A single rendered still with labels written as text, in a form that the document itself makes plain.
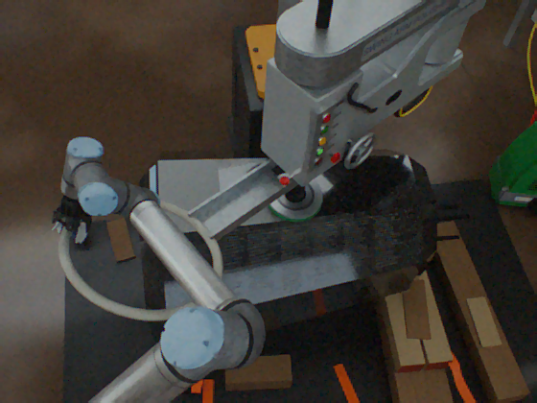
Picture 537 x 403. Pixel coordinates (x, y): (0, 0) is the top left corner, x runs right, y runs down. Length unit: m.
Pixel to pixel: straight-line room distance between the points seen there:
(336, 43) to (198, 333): 0.88
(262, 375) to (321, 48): 1.64
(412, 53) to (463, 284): 1.50
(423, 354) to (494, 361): 0.37
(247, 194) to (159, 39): 2.40
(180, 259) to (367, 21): 0.83
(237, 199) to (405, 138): 1.97
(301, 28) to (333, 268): 1.06
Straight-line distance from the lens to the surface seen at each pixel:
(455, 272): 3.25
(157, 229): 1.55
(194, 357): 1.17
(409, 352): 2.86
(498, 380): 3.09
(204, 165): 2.46
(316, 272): 2.40
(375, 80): 2.04
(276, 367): 2.85
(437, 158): 3.81
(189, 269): 1.44
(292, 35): 1.68
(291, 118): 1.86
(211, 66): 4.11
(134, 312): 1.68
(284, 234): 2.33
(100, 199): 1.58
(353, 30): 1.72
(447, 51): 2.34
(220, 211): 2.03
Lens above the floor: 2.82
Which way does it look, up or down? 56 degrees down
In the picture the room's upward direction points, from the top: 5 degrees clockwise
